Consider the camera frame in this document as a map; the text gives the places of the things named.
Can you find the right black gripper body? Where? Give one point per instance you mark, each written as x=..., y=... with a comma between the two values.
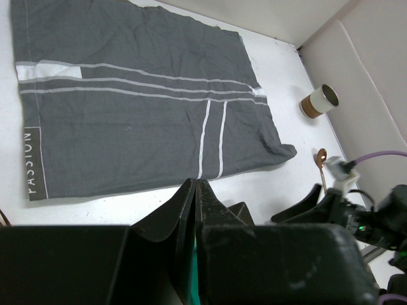
x=384, y=227

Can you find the copper fork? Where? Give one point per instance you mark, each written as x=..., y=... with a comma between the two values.
x=4, y=220

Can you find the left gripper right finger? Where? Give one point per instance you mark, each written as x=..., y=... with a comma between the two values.
x=209, y=211

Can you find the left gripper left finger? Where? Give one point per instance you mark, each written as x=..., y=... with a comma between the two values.
x=165, y=241

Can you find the square green ceramic plate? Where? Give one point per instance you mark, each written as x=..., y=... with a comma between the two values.
x=195, y=299

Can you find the grey striped cloth placemat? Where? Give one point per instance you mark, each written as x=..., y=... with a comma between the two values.
x=119, y=98

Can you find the white and brown cup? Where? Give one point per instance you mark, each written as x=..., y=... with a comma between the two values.
x=320, y=101

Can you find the copper spoon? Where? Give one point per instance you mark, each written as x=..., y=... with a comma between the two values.
x=320, y=159

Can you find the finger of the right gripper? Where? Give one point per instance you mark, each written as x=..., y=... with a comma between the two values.
x=306, y=205

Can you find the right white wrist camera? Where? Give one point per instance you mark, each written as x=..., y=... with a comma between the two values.
x=344, y=174

